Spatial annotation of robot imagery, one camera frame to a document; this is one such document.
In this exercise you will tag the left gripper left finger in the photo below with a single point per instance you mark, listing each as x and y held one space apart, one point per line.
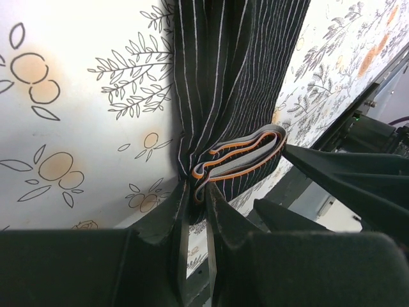
142 265

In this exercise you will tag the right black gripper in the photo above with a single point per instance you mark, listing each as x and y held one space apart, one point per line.
372 181

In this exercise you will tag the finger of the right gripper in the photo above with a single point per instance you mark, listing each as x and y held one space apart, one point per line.
338 218

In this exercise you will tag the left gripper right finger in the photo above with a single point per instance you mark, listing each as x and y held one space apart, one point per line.
252 267

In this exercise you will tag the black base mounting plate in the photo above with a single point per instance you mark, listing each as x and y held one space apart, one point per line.
294 183

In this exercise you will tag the black striped underwear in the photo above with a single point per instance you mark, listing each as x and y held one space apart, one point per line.
230 61

